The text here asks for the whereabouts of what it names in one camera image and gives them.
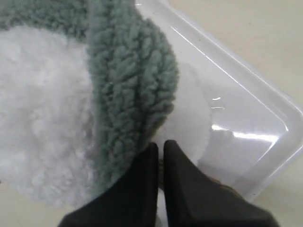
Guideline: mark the white plastic tray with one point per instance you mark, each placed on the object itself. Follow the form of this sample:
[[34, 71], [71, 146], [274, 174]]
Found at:
[[230, 122]]

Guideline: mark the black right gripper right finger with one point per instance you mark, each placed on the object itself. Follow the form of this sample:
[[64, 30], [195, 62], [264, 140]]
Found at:
[[195, 200]]

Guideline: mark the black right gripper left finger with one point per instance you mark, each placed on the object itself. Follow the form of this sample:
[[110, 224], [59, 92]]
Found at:
[[130, 202]]

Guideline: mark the white plush snowman toy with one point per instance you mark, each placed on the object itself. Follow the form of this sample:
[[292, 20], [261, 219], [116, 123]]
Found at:
[[77, 108]]

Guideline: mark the green fuzzy scarf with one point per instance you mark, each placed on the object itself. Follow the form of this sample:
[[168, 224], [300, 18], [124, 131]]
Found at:
[[68, 14]]

